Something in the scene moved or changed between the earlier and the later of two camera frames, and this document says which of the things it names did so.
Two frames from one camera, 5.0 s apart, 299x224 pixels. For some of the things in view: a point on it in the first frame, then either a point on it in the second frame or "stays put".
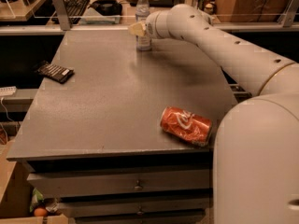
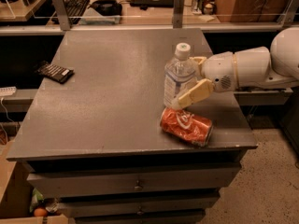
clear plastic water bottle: [143, 7] -> [178, 75]
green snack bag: [36, 197] stays put
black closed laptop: [156, 0] stays put
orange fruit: [40, 212] stays put
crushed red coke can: [193, 129] stays put
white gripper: [150, 28] -> [218, 70]
